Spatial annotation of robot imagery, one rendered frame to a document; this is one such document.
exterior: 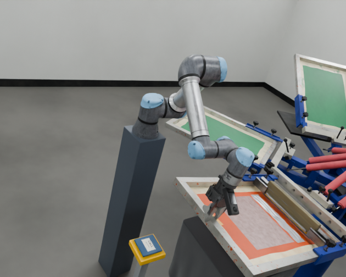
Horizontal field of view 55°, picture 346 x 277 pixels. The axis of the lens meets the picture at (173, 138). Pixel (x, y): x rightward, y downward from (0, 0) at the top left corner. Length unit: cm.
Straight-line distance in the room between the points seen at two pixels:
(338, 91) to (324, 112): 32
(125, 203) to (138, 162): 32
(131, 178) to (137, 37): 356
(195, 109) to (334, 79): 228
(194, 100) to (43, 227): 190
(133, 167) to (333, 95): 209
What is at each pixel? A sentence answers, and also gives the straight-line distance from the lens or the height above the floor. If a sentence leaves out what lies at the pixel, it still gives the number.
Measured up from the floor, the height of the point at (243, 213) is 110.
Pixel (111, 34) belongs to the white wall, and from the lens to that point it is 508.
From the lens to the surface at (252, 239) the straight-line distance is 160.
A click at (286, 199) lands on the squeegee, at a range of 192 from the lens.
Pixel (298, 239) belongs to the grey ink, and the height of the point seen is 107.
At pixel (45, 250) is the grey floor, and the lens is 278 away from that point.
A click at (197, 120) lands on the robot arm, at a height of 157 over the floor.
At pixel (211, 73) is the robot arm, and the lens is 152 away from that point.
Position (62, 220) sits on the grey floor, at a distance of 298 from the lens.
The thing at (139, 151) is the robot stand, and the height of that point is 114.
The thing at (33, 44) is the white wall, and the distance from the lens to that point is 485.
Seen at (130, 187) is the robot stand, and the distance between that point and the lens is 199.
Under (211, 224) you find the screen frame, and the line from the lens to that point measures 147.
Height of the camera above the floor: 216
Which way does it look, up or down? 30 degrees down
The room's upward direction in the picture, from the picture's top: 16 degrees clockwise
